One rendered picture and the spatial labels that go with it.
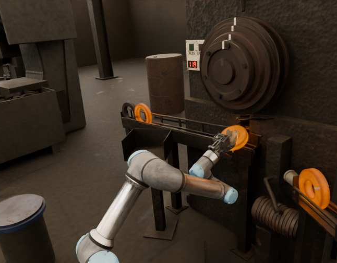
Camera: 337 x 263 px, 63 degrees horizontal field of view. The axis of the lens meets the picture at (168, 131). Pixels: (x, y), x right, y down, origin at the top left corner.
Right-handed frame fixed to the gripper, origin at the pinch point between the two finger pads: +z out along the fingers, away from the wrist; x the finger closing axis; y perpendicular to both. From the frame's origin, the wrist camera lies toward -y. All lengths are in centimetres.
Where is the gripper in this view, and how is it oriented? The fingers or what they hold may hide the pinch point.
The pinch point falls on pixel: (236, 133)
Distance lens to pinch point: 153.8
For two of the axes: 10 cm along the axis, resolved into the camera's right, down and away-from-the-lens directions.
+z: 6.7, -6.2, 4.1
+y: -3.6, -7.5, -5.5
